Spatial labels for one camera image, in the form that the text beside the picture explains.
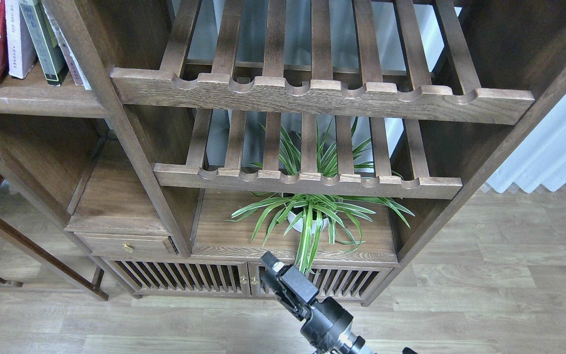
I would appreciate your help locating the dark wooden bookshelf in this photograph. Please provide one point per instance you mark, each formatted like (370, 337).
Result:
(424, 99)

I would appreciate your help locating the white cream paperback book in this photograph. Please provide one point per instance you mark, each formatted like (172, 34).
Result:
(20, 48)

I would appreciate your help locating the white curtain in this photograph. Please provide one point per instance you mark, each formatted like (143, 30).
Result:
(540, 160)

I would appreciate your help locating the white standing book on shelf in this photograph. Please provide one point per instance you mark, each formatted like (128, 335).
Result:
(77, 74)

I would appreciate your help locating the brass drawer knob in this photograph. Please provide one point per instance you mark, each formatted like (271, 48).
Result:
(128, 248)

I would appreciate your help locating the green and black book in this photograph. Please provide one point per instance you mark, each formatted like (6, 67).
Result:
(48, 51)

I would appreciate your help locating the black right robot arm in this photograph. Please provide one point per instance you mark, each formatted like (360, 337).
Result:
(356, 344)

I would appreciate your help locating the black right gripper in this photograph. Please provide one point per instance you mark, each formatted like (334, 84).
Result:
(327, 324)

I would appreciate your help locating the green spider plant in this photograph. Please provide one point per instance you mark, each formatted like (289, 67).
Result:
(313, 212)

